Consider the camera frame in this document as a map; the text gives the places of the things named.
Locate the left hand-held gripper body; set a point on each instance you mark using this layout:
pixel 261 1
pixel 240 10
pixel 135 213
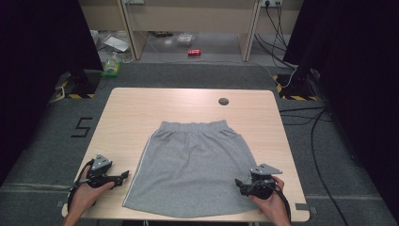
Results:
pixel 99 169

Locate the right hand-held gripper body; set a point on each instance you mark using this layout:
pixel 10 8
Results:
pixel 263 185

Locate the grey fabric skirt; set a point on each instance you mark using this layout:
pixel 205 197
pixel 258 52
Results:
pixel 191 169

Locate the person's right hand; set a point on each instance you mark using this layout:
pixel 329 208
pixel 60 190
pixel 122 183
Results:
pixel 276 205

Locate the person's left hand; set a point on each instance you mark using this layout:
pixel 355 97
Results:
pixel 85 197

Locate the grey round table grommet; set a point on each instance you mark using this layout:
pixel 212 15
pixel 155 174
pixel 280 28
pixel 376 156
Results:
pixel 223 101

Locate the black stand base striped tape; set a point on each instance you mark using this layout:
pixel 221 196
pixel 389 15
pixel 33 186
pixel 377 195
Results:
pixel 296 88
pixel 82 84

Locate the green packet on floor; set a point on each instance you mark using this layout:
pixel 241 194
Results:
pixel 111 66

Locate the black curtain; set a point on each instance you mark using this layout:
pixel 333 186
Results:
pixel 360 94
pixel 37 78

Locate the white flat packet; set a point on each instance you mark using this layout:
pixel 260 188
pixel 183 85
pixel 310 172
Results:
pixel 116 43

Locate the red drink can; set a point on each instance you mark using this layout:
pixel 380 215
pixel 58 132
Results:
pixel 194 52

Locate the clear plastic container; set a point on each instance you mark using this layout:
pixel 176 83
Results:
pixel 185 40

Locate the white wall power outlet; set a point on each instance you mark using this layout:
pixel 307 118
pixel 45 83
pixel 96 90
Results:
pixel 271 3

